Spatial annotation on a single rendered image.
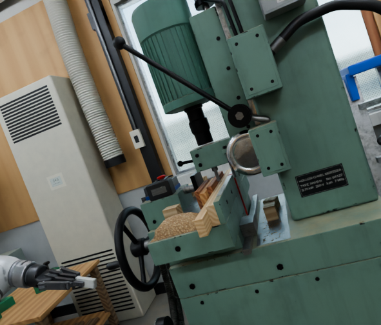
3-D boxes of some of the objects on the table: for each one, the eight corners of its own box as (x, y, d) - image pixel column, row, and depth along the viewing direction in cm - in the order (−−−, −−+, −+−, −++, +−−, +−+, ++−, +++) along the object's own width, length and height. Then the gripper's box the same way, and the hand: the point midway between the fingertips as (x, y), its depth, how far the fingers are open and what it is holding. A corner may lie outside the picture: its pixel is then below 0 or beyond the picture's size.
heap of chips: (161, 229, 92) (156, 216, 91) (208, 216, 88) (204, 202, 87) (149, 242, 83) (144, 228, 83) (202, 228, 79) (196, 213, 79)
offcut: (166, 223, 97) (162, 211, 96) (171, 218, 100) (166, 206, 100) (180, 219, 95) (175, 207, 95) (184, 215, 98) (180, 203, 98)
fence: (241, 173, 135) (236, 160, 134) (245, 171, 134) (241, 158, 134) (220, 224, 77) (212, 202, 77) (227, 222, 77) (219, 200, 76)
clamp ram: (188, 200, 115) (179, 176, 114) (208, 194, 113) (199, 169, 112) (182, 208, 106) (172, 182, 105) (203, 202, 104) (193, 175, 103)
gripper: (17, 274, 107) (84, 283, 102) (44, 256, 120) (104, 263, 114) (19, 295, 108) (85, 305, 103) (45, 275, 121) (105, 284, 115)
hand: (86, 282), depth 109 cm, fingers closed
